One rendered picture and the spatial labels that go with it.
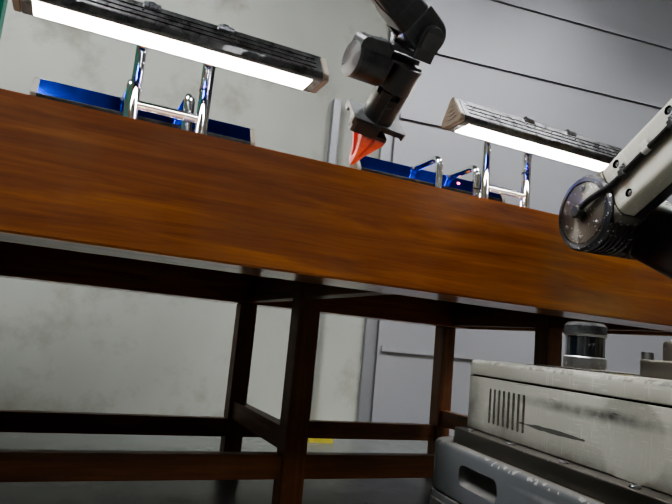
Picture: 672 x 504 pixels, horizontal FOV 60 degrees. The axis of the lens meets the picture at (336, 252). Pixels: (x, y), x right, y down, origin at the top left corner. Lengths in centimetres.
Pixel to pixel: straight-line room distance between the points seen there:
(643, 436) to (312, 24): 320
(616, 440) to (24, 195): 77
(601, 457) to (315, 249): 48
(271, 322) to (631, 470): 259
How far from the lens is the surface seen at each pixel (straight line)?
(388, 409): 333
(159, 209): 86
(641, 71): 467
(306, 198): 92
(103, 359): 314
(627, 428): 74
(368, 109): 101
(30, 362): 318
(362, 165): 197
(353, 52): 96
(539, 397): 85
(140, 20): 127
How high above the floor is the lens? 48
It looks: 9 degrees up
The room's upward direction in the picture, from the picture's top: 5 degrees clockwise
